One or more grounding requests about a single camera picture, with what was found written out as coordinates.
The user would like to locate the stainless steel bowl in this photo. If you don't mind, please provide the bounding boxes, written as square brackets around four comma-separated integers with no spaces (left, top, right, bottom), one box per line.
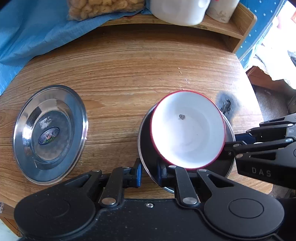
[137,105,235,185]

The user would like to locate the large white bowl red rim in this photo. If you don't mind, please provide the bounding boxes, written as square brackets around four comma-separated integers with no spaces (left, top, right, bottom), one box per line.
[150,90,226,169]

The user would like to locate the stainless steel plate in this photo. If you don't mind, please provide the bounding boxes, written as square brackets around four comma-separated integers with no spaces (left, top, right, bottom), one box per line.
[13,85,88,185]

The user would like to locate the wooden shelf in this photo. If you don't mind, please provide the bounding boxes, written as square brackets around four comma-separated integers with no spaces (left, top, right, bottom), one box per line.
[103,3,257,53]

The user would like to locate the blue dotted curtain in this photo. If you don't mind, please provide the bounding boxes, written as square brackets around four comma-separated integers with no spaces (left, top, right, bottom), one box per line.
[236,0,285,68]

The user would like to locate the white floral canister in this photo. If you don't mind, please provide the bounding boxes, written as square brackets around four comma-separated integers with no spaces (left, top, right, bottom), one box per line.
[206,0,239,24]

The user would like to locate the bag of fried snacks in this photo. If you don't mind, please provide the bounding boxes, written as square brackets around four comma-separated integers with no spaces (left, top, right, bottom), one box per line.
[67,0,145,21]

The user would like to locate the light blue cloth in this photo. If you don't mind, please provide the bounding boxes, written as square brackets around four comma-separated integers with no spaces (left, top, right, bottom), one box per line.
[0,0,153,95]

